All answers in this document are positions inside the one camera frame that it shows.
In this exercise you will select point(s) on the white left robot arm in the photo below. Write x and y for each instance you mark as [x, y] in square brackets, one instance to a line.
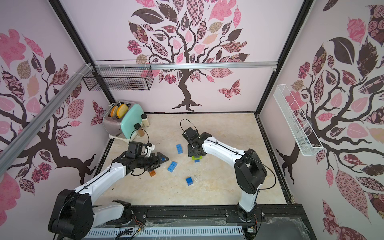
[75, 213]

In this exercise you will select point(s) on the aluminium rail left wall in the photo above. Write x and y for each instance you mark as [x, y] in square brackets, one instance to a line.
[14, 149]

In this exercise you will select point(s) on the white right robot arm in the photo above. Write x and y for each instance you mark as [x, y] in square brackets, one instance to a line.
[249, 170]

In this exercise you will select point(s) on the brown spice jar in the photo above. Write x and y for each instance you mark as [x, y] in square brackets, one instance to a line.
[139, 130]

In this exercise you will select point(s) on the aluminium rail wall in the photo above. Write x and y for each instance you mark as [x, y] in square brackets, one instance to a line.
[14, 149]
[180, 66]

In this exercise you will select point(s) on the white wire shelf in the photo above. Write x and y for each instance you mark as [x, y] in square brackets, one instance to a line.
[290, 104]

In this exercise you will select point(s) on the black corner frame post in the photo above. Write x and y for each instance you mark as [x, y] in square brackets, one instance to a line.
[294, 32]

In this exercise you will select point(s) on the white cable duct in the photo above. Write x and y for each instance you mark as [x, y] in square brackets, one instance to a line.
[165, 232]

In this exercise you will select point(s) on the blue small lego brick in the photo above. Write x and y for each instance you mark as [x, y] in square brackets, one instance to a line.
[189, 181]

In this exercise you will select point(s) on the mint green toaster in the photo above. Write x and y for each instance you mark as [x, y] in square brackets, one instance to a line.
[121, 118]

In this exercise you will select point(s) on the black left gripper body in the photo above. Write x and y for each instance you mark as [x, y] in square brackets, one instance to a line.
[147, 162]

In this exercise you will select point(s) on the black wire basket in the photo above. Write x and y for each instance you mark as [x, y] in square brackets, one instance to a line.
[131, 75]

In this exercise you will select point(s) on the brown square lego brick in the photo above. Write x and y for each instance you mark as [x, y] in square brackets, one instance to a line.
[152, 173]

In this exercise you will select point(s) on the pale spice jar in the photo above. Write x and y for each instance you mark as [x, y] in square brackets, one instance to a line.
[145, 120]

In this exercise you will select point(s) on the aluminium rail back wall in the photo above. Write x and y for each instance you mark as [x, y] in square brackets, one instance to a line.
[180, 66]

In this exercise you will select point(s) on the lime green lego brick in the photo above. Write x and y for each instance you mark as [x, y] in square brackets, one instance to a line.
[196, 158]

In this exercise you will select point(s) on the light blue long lego brick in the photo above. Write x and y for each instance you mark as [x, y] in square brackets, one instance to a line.
[172, 166]

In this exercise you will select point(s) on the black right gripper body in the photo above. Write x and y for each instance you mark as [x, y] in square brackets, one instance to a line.
[194, 147]

